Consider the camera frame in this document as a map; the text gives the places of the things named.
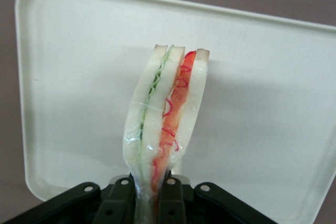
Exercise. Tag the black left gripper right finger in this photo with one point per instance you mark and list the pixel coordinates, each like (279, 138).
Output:
(199, 205)

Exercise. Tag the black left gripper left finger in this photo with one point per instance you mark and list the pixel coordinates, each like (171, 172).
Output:
(78, 205)

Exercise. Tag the triangle sandwich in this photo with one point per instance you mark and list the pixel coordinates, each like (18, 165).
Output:
(162, 113)

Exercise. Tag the white plastic tray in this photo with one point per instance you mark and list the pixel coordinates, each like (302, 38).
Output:
(78, 77)

